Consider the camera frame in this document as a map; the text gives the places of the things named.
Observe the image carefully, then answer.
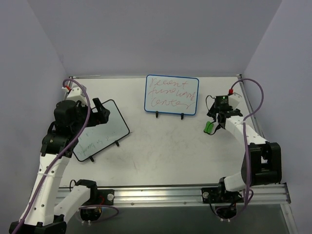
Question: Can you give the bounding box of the aluminium table edge frame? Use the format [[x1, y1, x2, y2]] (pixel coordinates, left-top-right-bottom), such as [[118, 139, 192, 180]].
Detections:
[[237, 78, 264, 144]]

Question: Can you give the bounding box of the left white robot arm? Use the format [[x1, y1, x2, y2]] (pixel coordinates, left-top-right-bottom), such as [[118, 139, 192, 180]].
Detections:
[[9, 98, 110, 234]]

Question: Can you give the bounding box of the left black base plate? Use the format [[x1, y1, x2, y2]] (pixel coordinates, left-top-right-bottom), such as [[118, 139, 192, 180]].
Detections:
[[95, 189, 115, 206]]

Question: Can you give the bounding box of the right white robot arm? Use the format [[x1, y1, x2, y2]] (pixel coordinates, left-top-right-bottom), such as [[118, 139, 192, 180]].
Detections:
[[207, 95, 282, 201]]

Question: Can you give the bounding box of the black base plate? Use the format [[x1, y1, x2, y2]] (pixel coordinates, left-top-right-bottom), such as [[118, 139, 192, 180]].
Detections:
[[95, 189, 115, 206], [201, 187, 243, 204]]

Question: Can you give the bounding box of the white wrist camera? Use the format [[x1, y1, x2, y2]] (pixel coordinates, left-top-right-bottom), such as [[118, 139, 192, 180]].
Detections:
[[62, 85, 86, 103], [228, 89, 242, 109]]

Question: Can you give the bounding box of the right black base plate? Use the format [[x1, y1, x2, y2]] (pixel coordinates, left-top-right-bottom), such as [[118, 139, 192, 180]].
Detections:
[[201, 187, 243, 204]]

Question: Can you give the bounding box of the aluminium front rail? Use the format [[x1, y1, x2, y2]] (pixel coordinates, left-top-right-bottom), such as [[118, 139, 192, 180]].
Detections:
[[55, 183, 292, 208]]

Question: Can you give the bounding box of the green whiteboard eraser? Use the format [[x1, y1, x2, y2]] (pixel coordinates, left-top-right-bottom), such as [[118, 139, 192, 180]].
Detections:
[[204, 121, 214, 134]]

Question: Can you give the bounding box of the black framed whiteboard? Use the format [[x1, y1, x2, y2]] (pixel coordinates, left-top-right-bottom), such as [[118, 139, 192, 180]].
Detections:
[[74, 99, 130, 162]]

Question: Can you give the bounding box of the blue framed whiteboard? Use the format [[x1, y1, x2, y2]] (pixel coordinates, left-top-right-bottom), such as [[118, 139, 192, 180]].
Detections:
[[144, 75, 199, 116]]

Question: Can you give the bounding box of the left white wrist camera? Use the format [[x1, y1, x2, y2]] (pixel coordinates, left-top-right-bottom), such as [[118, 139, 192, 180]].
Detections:
[[62, 85, 86, 103]]

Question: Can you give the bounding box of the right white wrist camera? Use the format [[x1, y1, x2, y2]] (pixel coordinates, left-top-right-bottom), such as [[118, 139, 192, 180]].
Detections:
[[228, 89, 242, 109]]

